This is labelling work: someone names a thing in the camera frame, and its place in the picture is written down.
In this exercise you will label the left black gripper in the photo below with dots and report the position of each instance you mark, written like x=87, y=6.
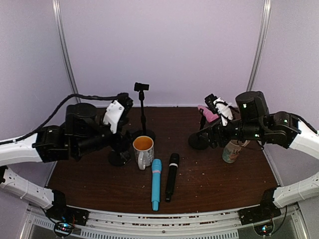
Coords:
x=117, y=140

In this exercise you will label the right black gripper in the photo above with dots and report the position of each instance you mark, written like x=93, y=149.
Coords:
x=214, y=134

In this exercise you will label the short stand with taped base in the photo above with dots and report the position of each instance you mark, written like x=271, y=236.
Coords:
x=120, y=145

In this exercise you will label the short stand with clip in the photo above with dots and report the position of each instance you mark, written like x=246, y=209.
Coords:
x=197, y=141

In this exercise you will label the pink toy microphone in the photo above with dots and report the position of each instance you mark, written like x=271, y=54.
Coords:
x=207, y=113

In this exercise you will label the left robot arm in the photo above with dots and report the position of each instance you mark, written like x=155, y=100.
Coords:
x=83, y=132

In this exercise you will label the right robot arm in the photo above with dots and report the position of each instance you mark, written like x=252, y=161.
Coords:
x=287, y=130

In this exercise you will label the tall black phone stand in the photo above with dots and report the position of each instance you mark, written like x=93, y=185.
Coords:
x=140, y=87

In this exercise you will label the floral ceramic mug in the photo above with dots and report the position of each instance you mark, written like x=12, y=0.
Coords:
x=232, y=150

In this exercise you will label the white mug orange inside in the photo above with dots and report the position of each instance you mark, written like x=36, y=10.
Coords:
x=144, y=151

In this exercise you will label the blue toy microphone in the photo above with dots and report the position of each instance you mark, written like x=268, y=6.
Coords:
x=156, y=183

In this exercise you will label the black wireless microphone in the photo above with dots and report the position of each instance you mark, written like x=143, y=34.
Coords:
x=172, y=172

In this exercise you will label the front aluminium rail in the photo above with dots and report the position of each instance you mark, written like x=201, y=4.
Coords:
x=210, y=225

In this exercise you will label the right aluminium frame post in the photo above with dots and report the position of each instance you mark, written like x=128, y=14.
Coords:
x=264, y=26

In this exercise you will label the aluminium frame post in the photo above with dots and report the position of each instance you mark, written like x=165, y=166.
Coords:
x=264, y=26
x=63, y=44

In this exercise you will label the left aluminium frame post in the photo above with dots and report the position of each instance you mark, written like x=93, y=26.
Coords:
x=63, y=44

